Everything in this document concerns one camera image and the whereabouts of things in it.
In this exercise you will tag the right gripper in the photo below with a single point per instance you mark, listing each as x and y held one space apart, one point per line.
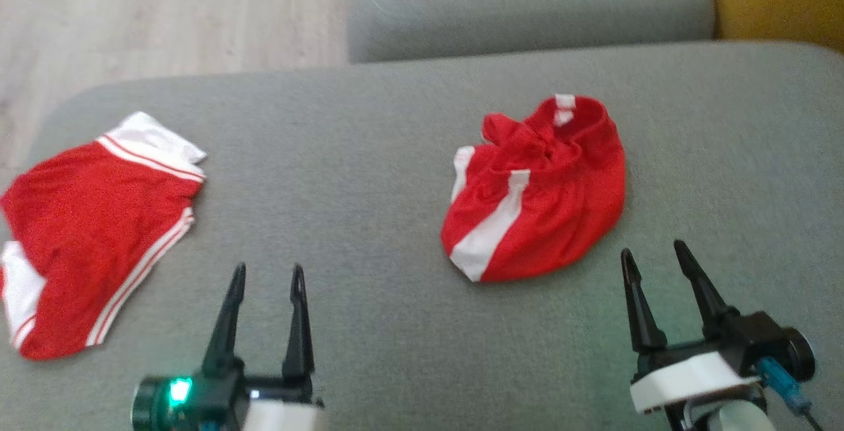
692 375

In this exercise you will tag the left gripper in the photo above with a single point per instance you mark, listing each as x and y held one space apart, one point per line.
217 404

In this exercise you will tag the red garment with white stripes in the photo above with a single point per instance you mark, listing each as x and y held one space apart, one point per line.
560 220

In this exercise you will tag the red shorts with white trim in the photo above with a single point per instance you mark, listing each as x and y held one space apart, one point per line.
86 220

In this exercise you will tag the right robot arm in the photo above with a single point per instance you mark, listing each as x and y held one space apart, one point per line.
738 421

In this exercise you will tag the large grey sofa seat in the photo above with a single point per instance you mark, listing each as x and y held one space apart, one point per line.
369 187

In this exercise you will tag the grey sofa back cushion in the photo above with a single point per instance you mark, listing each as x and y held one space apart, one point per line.
527 2

